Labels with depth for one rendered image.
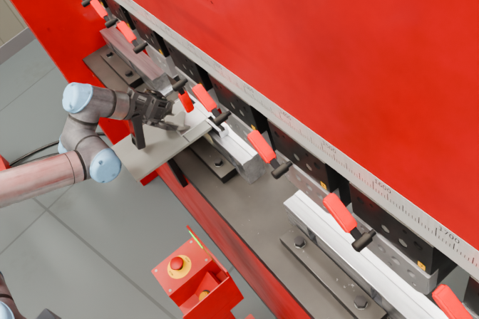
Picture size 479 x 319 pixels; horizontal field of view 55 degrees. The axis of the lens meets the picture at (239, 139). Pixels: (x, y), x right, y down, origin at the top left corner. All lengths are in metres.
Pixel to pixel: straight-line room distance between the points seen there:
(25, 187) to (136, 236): 1.49
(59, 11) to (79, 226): 1.23
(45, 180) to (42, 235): 1.78
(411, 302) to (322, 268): 0.22
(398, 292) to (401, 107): 0.60
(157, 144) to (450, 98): 1.04
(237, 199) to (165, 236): 1.16
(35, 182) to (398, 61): 0.82
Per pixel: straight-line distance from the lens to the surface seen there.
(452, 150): 0.47
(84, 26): 2.09
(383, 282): 1.03
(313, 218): 1.11
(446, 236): 0.60
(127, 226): 2.56
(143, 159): 1.34
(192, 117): 1.38
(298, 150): 0.78
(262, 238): 1.21
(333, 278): 1.10
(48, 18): 2.04
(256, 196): 1.29
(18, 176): 1.06
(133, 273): 2.39
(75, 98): 1.15
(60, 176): 1.08
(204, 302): 1.28
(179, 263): 1.33
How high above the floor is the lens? 1.91
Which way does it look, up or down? 46 degrees down
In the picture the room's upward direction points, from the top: 21 degrees counter-clockwise
